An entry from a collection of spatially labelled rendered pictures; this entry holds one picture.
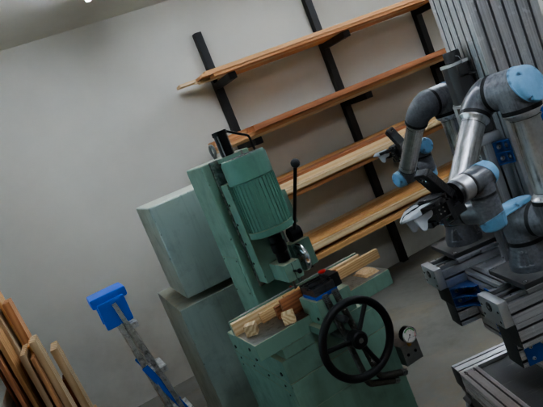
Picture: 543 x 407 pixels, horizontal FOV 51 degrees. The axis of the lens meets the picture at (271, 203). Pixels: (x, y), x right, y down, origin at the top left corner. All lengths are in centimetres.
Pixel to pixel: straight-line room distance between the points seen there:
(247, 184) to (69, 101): 249
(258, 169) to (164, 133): 239
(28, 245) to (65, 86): 115
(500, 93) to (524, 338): 80
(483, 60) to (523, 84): 36
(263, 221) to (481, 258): 95
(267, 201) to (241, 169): 15
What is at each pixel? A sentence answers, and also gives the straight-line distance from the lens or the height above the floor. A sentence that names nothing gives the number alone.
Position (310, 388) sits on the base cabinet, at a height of 66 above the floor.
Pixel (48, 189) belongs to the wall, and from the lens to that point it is 425.
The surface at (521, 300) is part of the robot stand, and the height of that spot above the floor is 75.
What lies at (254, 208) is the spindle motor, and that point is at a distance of 204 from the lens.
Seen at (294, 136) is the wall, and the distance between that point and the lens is 468.
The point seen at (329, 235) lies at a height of 62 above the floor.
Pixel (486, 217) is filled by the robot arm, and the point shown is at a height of 111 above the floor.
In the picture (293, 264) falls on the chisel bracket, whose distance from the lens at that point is 212.
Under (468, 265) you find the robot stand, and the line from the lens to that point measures 246.
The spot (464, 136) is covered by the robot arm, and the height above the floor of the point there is 132.
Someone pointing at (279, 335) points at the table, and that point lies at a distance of 201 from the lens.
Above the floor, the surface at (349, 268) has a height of 92.
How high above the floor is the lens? 159
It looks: 8 degrees down
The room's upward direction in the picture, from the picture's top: 22 degrees counter-clockwise
